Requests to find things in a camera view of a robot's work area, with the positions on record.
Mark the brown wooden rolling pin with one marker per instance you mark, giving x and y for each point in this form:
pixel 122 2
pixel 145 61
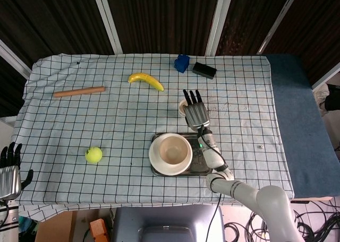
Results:
pixel 79 91

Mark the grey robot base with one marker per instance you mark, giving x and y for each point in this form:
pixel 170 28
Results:
pixel 167 220

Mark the black rectangular box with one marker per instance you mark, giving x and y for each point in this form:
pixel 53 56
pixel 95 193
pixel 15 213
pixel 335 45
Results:
pixel 204 70

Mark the white paper cup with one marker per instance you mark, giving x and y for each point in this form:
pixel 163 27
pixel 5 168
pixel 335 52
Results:
pixel 182 109

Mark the yellow tennis ball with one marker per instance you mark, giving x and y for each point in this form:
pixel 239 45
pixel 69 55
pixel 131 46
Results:
pixel 93 155

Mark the white partition frame post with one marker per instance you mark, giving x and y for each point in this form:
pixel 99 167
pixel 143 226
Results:
pixel 279 19
pixel 219 19
pixel 107 19
pixel 326 77
pixel 13 57

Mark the blue toy block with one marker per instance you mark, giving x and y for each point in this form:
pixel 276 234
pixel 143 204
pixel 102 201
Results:
pixel 182 63

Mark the white paper plate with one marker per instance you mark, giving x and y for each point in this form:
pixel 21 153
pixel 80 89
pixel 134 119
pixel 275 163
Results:
pixel 155 159

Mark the metal tray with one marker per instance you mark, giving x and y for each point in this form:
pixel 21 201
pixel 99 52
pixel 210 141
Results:
pixel 197 163

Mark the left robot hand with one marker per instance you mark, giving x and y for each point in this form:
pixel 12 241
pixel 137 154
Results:
pixel 9 182

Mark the yellow banana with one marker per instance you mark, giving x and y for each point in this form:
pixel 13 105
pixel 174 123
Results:
pixel 148 80

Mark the brown cardboard box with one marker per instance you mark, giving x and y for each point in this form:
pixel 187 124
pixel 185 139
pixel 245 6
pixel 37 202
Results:
pixel 55 228

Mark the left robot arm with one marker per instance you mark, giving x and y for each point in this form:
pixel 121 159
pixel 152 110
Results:
pixel 12 215

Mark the checkered tablecloth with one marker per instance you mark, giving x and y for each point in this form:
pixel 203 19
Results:
pixel 106 120

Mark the black fabric object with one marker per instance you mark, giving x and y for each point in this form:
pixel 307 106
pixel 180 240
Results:
pixel 333 97

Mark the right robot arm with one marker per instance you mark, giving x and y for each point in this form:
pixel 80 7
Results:
pixel 271 202

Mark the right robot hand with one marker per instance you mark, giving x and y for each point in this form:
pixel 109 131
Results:
pixel 197 116

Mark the beige bowl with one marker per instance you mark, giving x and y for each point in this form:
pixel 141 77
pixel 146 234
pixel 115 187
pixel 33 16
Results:
pixel 174 150

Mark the orange plastic object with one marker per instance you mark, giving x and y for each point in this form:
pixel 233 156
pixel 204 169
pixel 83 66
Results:
pixel 98 230

